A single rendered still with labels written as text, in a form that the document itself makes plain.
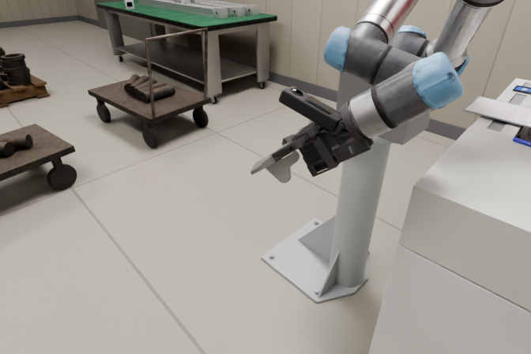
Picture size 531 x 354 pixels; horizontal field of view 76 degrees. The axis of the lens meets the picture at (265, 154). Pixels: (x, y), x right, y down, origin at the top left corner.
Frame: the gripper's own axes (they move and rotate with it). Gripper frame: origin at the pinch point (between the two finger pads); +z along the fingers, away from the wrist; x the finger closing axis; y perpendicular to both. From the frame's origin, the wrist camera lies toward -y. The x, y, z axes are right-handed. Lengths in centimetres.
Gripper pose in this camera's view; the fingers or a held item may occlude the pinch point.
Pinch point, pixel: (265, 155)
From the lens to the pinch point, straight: 67.7
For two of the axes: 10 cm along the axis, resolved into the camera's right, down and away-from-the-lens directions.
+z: -7.3, 3.8, 5.7
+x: 4.3, -3.8, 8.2
